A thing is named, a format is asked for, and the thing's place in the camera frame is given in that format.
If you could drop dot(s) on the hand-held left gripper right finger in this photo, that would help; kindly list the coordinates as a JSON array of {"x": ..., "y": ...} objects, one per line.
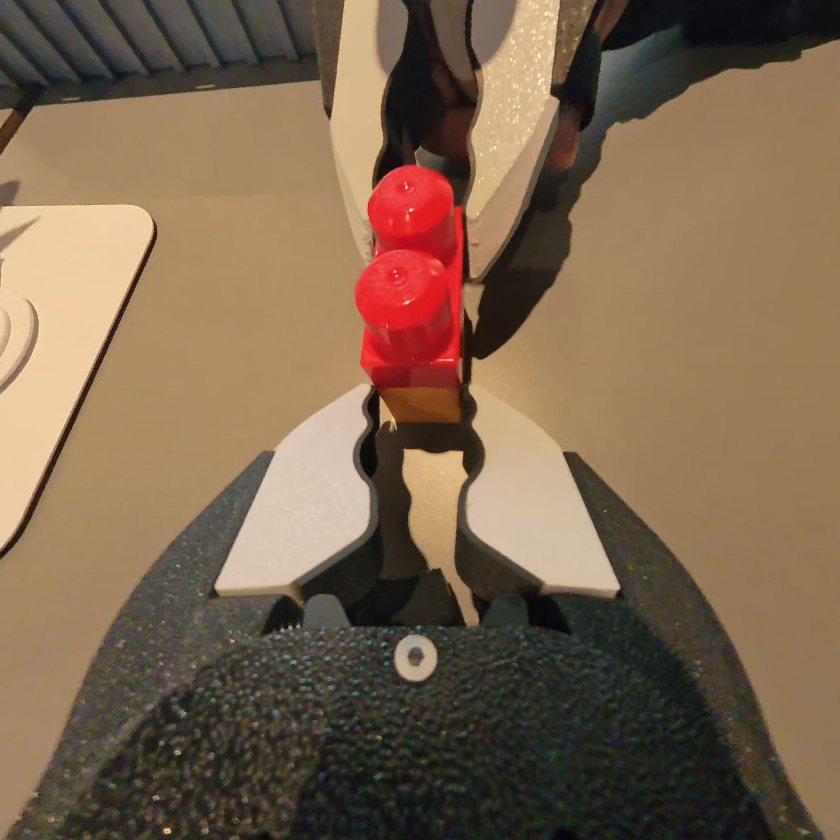
[{"x": 525, "y": 512}]

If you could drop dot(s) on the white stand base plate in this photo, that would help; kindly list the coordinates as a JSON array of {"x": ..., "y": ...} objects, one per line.
[{"x": 65, "y": 361}]

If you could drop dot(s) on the grey storage bin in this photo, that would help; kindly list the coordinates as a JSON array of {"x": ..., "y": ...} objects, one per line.
[{"x": 131, "y": 33}]

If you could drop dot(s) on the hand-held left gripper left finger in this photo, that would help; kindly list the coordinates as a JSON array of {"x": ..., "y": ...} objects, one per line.
[{"x": 302, "y": 512}]

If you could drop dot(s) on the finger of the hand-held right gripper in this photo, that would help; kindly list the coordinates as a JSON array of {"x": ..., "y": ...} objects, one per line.
[
  {"x": 358, "y": 98},
  {"x": 518, "y": 131}
]

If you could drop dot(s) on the yellow one-stud mega block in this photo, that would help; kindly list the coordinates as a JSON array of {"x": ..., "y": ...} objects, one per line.
[{"x": 426, "y": 405}]

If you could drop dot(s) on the red two-stud mega block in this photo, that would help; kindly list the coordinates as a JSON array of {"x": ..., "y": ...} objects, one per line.
[{"x": 407, "y": 308}]

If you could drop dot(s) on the person's right hand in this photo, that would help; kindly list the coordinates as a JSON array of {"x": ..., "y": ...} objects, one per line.
[{"x": 446, "y": 124}]

